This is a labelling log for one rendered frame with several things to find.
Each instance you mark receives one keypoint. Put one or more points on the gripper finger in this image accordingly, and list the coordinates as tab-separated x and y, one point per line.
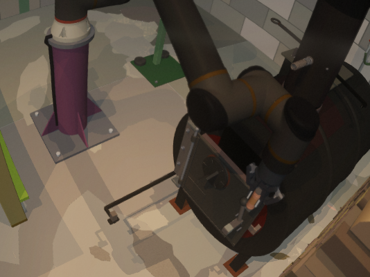
253	176
276	196

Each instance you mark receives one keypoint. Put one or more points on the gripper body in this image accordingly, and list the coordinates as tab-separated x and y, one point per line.
271	174

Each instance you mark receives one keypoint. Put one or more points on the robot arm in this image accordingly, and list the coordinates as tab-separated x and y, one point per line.
208	43

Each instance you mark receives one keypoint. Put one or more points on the black knob latch lever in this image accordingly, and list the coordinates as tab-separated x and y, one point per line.
243	211

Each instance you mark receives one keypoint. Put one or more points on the black spin-draft wheel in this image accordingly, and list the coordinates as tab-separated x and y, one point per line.
215	173

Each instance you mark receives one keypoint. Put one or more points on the black barrel stove body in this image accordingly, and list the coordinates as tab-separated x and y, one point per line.
318	187

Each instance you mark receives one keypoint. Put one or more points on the grey metal stove door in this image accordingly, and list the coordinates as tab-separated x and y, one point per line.
202	196

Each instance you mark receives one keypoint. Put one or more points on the black flue pipe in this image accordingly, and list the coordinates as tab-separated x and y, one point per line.
329	43

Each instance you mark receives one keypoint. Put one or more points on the wooden crate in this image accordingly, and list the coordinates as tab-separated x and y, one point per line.
341	245

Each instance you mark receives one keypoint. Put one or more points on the rust brown floor pad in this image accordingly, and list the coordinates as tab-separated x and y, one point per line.
231	268
175	206

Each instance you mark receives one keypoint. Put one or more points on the black bent rod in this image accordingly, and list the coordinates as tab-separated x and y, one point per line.
138	190

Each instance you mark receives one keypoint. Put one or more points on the black round disc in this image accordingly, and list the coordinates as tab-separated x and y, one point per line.
165	54
140	61

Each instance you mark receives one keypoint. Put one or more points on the green hook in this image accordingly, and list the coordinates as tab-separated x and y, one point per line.
367	57

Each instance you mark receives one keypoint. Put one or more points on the lime green beam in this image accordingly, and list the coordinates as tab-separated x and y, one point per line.
13	173

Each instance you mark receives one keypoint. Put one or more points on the olive beam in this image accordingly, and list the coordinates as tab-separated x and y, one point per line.
10	202

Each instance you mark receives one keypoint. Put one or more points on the green stand with base plate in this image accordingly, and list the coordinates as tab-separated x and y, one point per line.
157	70

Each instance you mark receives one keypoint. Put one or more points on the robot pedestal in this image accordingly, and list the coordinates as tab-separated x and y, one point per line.
70	86

